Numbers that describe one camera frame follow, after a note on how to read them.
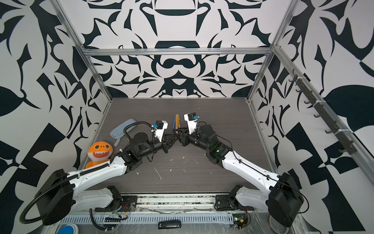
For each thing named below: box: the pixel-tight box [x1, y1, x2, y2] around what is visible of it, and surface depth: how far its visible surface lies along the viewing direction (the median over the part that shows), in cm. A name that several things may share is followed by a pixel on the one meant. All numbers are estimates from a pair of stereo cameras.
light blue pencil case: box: [110, 118, 137, 139], surface depth 100 cm
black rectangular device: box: [157, 220, 182, 230], surface depth 67 cm
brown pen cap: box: [175, 113, 180, 124], surface depth 69 cm
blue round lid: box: [57, 223, 79, 234], surface depth 68 cm
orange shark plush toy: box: [85, 141, 114, 169], surface depth 85 cm
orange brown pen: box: [175, 113, 181, 130], surface depth 69 cm
